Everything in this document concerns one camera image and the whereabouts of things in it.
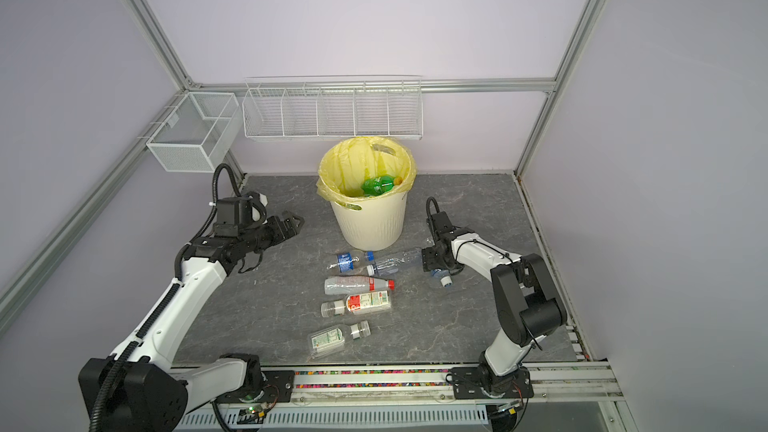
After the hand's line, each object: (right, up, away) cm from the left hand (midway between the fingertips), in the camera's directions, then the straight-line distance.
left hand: (292, 229), depth 80 cm
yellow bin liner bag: (+15, +18, +19) cm, 30 cm away
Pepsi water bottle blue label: (+13, -11, +11) cm, 20 cm away
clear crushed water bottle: (+27, -12, +11) cm, 31 cm away
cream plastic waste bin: (+23, +1, +7) cm, 24 cm away
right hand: (+42, -12, +14) cm, 46 cm away
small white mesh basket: (-38, +30, +18) cm, 51 cm away
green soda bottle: (+22, +13, +16) cm, 30 cm away
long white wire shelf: (+7, +39, +19) cm, 44 cm away
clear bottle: (+42, -15, +9) cm, 46 cm away
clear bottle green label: (+10, -28, -4) cm, 30 cm away
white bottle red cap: (+12, -17, +5) cm, 21 cm away
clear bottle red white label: (+18, -20, +1) cm, 27 cm away
